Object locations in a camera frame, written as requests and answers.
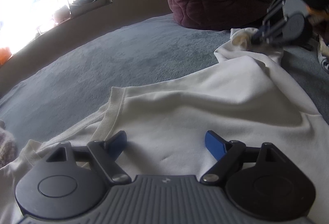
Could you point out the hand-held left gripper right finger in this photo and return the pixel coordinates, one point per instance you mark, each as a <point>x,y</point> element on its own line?
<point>214,145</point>

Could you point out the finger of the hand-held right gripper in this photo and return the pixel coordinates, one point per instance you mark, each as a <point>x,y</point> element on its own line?
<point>267,18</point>
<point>277,32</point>

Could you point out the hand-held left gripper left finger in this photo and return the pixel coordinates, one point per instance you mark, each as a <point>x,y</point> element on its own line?
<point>117,144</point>

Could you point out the white sweatshirt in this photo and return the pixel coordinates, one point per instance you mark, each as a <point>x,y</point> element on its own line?
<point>205,100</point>

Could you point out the orange bag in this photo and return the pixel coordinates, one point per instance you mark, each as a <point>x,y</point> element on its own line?
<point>5,55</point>

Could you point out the cardboard box of shoes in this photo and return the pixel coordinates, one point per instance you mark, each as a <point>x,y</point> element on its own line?
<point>90,0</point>

